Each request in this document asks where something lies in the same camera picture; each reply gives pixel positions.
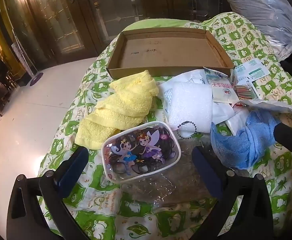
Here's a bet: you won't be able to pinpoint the yellow towel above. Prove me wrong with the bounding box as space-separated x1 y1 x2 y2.
75 70 159 150

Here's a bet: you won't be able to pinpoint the large grey plastic bag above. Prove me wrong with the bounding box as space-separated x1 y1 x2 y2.
227 0 292 61

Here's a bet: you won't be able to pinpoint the blue towel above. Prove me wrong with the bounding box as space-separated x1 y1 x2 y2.
211 109 280 170

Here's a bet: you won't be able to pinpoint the clear fairy pouch hair ties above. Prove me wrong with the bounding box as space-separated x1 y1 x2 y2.
101 121 182 184

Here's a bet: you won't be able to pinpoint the wooden glass door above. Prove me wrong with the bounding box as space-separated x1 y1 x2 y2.
26 0 144 64

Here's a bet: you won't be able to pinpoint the white medical gauze packet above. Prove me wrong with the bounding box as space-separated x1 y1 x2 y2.
158 69 235 129

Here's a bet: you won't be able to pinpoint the black beaded keychain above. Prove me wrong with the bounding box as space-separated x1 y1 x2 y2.
175 121 198 140

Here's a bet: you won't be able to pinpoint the dried fruit snack bag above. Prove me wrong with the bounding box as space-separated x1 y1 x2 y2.
204 68 239 104

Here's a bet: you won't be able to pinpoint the green white flat sachet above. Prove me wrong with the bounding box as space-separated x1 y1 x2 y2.
234 59 270 85

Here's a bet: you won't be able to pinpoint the white foam pad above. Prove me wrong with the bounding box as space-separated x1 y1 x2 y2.
168 82 213 133

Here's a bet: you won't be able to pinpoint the shallow cardboard box tray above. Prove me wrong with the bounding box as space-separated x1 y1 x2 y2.
106 27 234 79

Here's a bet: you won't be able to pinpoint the bag of coloured sticks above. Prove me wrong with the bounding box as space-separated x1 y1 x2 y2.
233 81 258 100

